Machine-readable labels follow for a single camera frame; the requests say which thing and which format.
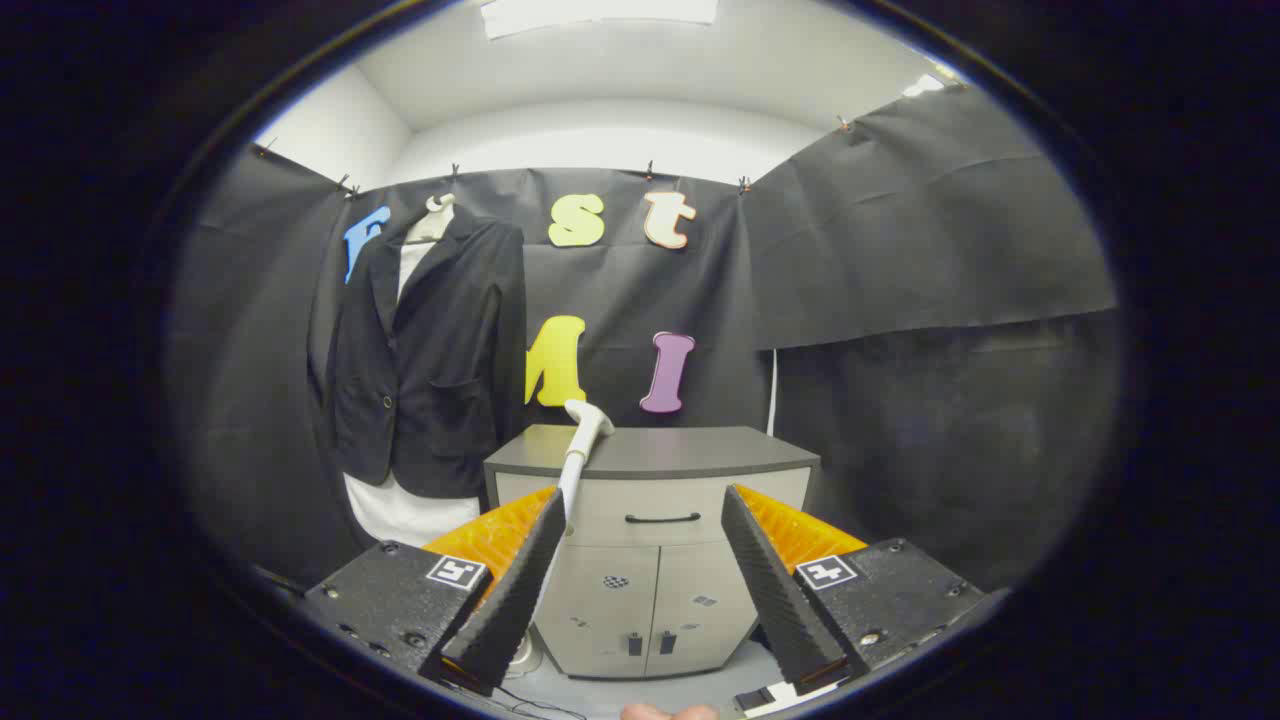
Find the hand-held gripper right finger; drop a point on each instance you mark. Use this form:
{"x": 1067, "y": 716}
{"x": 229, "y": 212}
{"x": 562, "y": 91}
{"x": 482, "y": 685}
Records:
{"x": 775, "y": 590}

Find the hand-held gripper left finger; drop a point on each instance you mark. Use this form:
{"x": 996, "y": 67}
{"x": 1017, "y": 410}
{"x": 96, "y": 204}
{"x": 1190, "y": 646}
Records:
{"x": 515, "y": 590}

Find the white shirt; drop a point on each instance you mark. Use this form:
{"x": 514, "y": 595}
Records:
{"x": 400, "y": 515}

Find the white garment steamer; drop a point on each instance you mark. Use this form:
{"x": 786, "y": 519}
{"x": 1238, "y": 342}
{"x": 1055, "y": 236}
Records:
{"x": 577, "y": 455}

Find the black suit jacket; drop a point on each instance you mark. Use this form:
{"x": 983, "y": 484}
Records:
{"x": 440, "y": 350}

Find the white clothes hanger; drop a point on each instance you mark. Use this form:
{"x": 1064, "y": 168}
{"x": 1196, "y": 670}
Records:
{"x": 440, "y": 203}

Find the grey cabinet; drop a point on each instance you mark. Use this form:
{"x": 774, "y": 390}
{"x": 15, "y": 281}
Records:
{"x": 650, "y": 585}

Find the black backdrop cloth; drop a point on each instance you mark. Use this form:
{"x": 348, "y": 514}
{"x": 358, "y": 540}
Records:
{"x": 900, "y": 250}

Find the ceiling light panel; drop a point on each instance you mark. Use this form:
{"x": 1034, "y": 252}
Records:
{"x": 600, "y": 12}

